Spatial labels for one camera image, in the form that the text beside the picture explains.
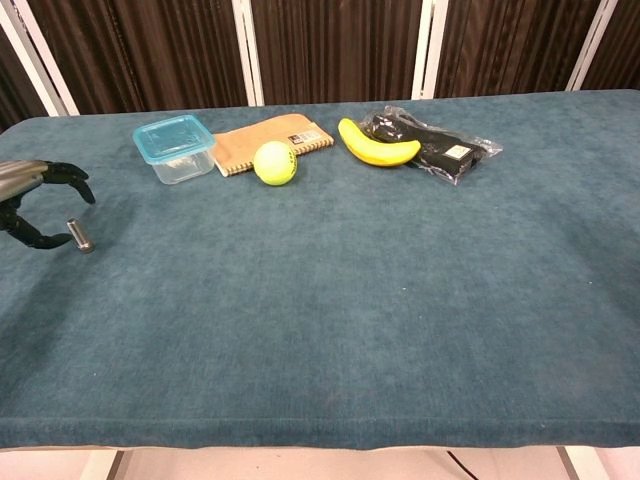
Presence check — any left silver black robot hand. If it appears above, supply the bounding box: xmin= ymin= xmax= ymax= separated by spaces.
xmin=0 ymin=159 xmax=97 ymax=251

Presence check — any small grey metal cylinder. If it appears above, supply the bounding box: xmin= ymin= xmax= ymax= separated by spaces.
xmin=66 ymin=217 xmax=96 ymax=255

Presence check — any clear container with blue lid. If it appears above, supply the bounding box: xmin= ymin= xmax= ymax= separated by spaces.
xmin=132 ymin=114 xmax=217 ymax=187

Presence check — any yellow tennis ball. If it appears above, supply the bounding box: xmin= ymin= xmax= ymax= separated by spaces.
xmin=252 ymin=140 xmax=300 ymax=188

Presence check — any brown spiral notebook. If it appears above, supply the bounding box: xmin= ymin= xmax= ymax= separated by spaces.
xmin=212 ymin=113 xmax=336 ymax=178

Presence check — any white table leg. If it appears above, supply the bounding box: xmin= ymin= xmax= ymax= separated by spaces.
xmin=555 ymin=445 xmax=612 ymax=480
xmin=78 ymin=448 xmax=126 ymax=480

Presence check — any teal table cloth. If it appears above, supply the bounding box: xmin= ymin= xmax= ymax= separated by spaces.
xmin=0 ymin=88 xmax=640 ymax=453

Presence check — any yellow banana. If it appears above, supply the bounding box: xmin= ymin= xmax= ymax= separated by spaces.
xmin=337 ymin=117 xmax=423 ymax=168

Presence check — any black item in plastic bag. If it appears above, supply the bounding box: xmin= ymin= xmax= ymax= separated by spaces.
xmin=363 ymin=105 xmax=504 ymax=187

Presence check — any dark folding screen white frame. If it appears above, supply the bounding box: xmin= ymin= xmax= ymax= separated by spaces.
xmin=0 ymin=0 xmax=640 ymax=132

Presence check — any black cable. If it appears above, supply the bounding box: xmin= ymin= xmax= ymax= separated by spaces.
xmin=446 ymin=450 xmax=474 ymax=480

